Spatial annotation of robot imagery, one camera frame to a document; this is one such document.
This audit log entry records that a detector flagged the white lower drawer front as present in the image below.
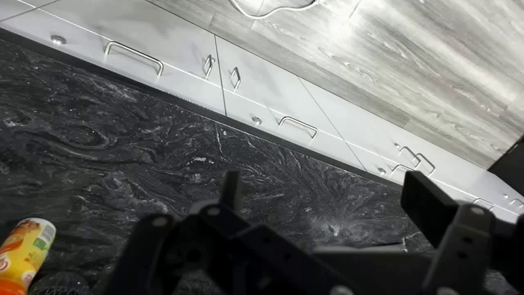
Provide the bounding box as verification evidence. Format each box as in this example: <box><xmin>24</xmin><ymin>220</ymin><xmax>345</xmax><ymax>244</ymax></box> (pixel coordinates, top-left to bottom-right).
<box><xmin>222</xmin><ymin>88</ymin><xmax>365</xmax><ymax>172</ymax></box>
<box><xmin>0</xmin><ymin>5</ymin><xmax>226</xmax><ymax>115</ymax></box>

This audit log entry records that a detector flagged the white cable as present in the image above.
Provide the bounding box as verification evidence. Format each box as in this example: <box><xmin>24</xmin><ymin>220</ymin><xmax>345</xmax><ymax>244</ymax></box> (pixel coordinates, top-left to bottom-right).
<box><xmin>227</xmin><ymin>0</ymin><xmax>321</xmax><ymax>21</ymax></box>

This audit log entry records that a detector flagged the white cabinet with handles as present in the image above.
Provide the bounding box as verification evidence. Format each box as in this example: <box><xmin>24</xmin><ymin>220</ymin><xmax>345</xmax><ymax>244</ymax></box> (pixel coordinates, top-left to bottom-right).
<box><xmin>301</xmin><ymin>80</ymin><xmax>524</xmax><ymax>221</ymax></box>

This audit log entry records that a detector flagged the silver drawer handle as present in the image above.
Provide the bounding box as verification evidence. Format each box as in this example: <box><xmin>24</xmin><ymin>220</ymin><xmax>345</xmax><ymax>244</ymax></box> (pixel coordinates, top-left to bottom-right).
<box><xmin>275</xmin><ymin>113</ymin><xmax>321</xmax><ymax>139</ymax></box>
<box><xmin>101</xmin><ymin>39</ymin><xmax>165</xmax><ymax>79</ymax></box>

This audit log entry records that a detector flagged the black furniture panel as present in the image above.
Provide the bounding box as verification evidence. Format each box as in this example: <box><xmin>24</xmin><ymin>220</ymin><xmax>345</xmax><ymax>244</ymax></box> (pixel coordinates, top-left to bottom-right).
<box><xmin>486</xmin><ymin>136</ymin><xmax>524</xmax><ymax>197</ymax></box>

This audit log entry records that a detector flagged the silver lower door handle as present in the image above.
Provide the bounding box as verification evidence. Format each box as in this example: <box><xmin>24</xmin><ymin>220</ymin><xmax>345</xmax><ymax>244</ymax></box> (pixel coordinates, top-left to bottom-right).
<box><xmin>394</xmin><ymin>141</ymin><xmax>424</xmax><ymax>169</ymax></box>
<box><xmin>199</xmin><ymin>52</ymin><xmax>217</xmax><ymax>79</ymax></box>
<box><xmin>414</xmin><ymin>151</ymin><xmax>437</xmax><ymax>177</ymax></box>
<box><xmin>227</xmin><ymin>66</ymin><xmax>244</xmax><ymax>90</ymax></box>

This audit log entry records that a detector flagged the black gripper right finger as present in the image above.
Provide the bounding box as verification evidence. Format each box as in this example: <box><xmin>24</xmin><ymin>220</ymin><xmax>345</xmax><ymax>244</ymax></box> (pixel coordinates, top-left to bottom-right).
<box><xmin>399</xmin><ymin>169</ymin><xmax>524</xmax><ymax>295</ymax></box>

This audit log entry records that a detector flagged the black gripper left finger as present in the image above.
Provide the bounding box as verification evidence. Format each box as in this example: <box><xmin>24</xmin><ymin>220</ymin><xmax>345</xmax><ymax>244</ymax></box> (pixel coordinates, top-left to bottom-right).
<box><xmin>111</xmin><ymin>170</ymin><xmax>352</xmax><ymax>295</ymax></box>

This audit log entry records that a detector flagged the white lower cabinet door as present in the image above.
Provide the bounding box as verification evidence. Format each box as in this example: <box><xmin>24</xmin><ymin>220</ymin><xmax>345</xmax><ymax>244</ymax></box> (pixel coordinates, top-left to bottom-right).
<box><xmin>39</xmin><ymin>0</ymin><xmax>219</xmax><ymax>85</ymax></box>
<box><xmin>214</xmin><ymin>36</ymin><xmax>340</xmax><ymax>139</ymax></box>

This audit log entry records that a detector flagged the orange yellow juice bottle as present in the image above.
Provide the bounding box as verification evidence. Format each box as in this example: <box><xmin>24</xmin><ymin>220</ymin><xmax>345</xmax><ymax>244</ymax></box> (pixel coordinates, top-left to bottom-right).
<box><xmin>0</xmin><ymin>216</ymin><xmax>59</xmax><ymax>295</ymax></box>

